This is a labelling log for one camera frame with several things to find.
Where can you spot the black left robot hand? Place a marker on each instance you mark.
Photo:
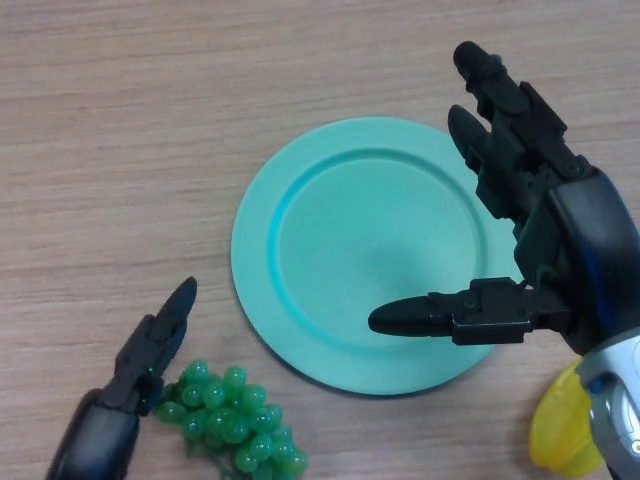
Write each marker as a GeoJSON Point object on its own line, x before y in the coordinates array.
{"type": "Point", "coordinates": [95, 440]}

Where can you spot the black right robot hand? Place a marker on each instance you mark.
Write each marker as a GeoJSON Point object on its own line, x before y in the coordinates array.
{"type": "Point", "coordinates": [590, 240]}

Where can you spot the green grape bunch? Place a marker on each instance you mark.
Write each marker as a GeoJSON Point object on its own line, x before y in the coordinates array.
{"type": "Point", "coordinates": [225, 415]}

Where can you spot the teal round plate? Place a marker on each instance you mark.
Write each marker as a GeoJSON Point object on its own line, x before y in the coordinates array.
{"type": "Point", "coordinates": [360, 240]}

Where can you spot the yellow starfruit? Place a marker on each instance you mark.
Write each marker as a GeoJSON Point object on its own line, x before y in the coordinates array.
{"type": "Point", "coordinates": [560, 430]}

